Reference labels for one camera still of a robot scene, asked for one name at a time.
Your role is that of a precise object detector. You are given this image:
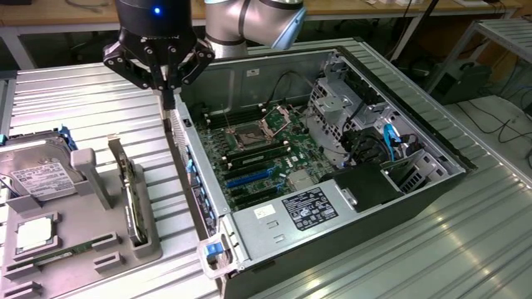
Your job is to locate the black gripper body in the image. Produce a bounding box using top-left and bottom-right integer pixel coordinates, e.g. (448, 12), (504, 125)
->
(113, 0), (197, 67)

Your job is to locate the green graphics card with bracket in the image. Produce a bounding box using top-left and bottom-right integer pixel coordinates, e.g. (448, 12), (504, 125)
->
(107, 133), (149, 247)

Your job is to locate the long wooden desk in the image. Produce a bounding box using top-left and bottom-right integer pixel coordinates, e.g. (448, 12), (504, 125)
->
(0, 0), (523, 37)

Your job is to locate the metal socket cover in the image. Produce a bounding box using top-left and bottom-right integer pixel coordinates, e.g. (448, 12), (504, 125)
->
(259, 105), (292, 138)

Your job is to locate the CPU socket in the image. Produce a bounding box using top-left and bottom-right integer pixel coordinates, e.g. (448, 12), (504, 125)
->
(227, 124), (272, 150)

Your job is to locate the RAM stick with white label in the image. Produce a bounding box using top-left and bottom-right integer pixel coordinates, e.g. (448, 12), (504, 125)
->
(231, 148), (288, 168)

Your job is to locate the silver disk bay cage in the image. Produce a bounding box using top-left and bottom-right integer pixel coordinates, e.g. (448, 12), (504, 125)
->
(308, 51), (400, 156)

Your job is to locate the green motherboard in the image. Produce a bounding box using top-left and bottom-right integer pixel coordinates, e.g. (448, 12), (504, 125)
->
(193, 102), (345, 212)

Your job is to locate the hard disk in blue caddy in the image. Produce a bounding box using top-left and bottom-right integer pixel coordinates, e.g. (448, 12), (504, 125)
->
(0, 123), (80, 202)

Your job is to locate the silver chipset heatsink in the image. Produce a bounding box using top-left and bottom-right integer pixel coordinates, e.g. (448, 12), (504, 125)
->
(288, 172), (316, 191)

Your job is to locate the grey parts rack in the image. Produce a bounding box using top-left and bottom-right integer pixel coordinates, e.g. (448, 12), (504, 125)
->
(0, 148), (164, 299)

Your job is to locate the grey power supply unit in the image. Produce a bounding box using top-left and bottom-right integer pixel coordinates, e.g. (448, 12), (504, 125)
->
(229, 182), (359, 262)

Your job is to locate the black fan shroud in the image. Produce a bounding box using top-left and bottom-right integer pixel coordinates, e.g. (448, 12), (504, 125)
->
(319, 163), (405, 214)

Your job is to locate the silver CPU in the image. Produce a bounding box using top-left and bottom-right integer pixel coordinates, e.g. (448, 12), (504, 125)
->
(15, 217), (56, 250)

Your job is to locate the green RAM stick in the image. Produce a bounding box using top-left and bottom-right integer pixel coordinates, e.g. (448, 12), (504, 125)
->
(5, 241), (96, 272)

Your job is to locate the silver drive caddy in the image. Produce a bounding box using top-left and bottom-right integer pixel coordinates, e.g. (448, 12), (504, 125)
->
(380, 149), (467, 196)

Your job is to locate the black floor device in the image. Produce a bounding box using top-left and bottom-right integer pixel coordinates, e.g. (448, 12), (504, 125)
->
(433, 60), (493, 105)

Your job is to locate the open black PC case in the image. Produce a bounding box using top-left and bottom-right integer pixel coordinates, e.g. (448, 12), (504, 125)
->
(160, 45), (477, 299)

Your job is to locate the grey metal shelf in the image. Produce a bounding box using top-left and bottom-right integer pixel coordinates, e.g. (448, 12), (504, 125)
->
(423, 18), (532, 94)

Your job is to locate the black arched wire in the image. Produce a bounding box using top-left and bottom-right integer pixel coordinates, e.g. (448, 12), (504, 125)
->
(265, 70), (313, 108)

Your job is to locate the black wire bundle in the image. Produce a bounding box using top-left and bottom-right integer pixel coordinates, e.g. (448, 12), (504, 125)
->
(340, 127), (396, 166)

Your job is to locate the blue wire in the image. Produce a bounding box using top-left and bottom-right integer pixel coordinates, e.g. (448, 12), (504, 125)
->
(383, 123), (403, 163)

